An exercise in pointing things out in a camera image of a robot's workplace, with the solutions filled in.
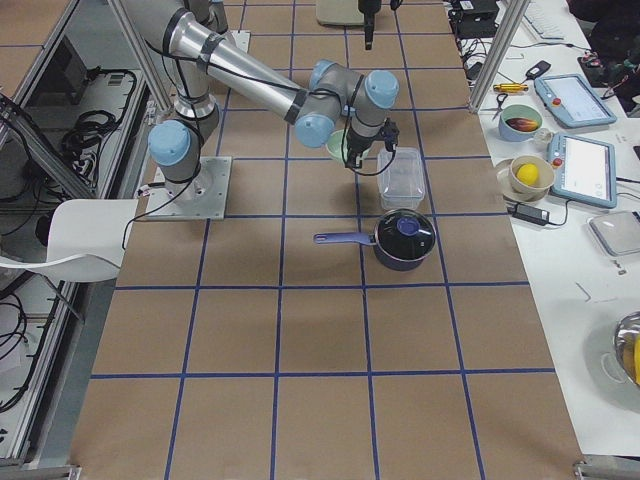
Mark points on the white chair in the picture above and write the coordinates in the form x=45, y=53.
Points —
x=86, y=241

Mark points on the blue bowl with fruit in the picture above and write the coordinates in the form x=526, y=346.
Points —
x=519, y=123

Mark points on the metal bowl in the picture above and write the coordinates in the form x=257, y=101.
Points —
x=626, y=343

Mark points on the blue teach pendant lower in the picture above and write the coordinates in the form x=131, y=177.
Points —
x=585, y=170

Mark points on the blue teach pendant upper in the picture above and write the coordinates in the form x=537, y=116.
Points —
x=572, y=102

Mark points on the square container with lid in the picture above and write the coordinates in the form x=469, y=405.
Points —
x=618, y=232

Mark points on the clear plastic container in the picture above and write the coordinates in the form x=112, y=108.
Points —
x=402, y=184

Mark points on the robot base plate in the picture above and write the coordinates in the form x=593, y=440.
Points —
x=204, y=199

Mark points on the yellow lemon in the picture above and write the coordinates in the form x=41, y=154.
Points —
x=528, y=174

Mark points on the beige bowl with lemon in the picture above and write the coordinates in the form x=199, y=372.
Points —
x=546, y=171

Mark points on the blue pot with glass lid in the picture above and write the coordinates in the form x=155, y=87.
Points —
x=401, y=239

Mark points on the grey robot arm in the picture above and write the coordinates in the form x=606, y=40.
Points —
x=173, y=30

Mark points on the black power adapter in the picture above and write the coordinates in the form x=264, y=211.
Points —
x=529, y=214

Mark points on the scissors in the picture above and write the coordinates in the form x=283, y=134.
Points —
x=500, y=100

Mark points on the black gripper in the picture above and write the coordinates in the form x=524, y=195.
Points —
x=369, y=6
x=357, y=144

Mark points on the blue teach pendant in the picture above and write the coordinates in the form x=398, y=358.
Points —
x=585, y=170
x=572, y=102

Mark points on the yellow screwdriver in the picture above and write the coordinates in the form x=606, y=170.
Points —
x=510, y=88

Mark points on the aluminium frame post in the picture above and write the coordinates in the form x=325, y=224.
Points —
x=511, y=19

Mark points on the green bowl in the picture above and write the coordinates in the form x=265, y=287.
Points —
x=337, y=146

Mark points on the beige plate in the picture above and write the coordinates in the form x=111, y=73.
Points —
x=509, y=189

